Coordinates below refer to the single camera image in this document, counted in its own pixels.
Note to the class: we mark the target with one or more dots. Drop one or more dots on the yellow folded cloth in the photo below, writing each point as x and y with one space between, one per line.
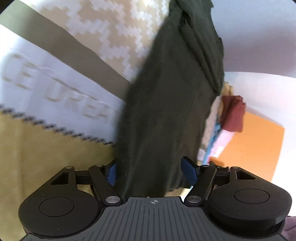
227 89

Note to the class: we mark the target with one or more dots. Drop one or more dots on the blue grey board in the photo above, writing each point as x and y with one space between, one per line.
254 34

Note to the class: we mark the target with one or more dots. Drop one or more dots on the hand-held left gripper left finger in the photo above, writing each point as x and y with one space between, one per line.
112 173

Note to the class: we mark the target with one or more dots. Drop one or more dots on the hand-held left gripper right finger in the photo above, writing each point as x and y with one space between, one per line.
188 171

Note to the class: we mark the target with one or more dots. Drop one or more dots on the patterned bed blanket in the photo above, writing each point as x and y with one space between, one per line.
69 139

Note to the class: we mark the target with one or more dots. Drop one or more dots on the blue floral cloth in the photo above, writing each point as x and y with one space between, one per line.
214 136

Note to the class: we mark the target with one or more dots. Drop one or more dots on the dark green sweater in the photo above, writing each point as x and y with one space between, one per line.
166 115

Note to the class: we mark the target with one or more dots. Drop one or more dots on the pink cloth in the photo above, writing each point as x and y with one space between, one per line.
223 141

